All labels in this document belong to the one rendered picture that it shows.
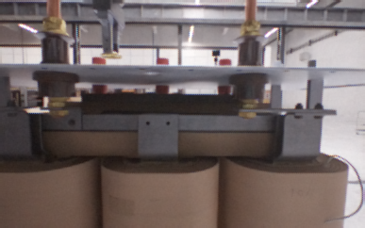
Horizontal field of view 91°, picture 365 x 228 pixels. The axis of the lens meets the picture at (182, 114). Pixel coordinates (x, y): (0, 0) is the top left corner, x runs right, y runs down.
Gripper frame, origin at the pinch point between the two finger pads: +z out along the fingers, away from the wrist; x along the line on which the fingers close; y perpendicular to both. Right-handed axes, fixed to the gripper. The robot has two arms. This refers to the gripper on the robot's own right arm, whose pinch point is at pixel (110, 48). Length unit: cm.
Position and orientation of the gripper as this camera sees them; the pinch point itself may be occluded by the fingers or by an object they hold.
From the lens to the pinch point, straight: 62.6
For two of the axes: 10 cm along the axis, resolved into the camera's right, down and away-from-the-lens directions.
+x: -0.2, -0.8, 10.0
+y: 10.0, 0.1, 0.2
